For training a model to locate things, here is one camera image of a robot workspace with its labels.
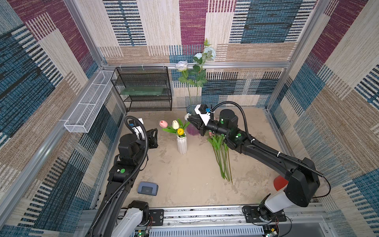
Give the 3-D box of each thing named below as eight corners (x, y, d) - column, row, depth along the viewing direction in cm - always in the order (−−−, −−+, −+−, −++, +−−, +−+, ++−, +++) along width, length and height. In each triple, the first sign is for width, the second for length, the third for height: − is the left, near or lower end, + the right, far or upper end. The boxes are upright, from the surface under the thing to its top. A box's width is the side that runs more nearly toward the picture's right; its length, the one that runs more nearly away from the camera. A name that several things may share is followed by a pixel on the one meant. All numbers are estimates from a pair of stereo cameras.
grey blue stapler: (138, 193, 83) (136, 192, 81) (141, 182, 87) (140, 181, 85) (156, 196, 82) (155, 194, 80) (159, 185, 86) (158, 183, 84)
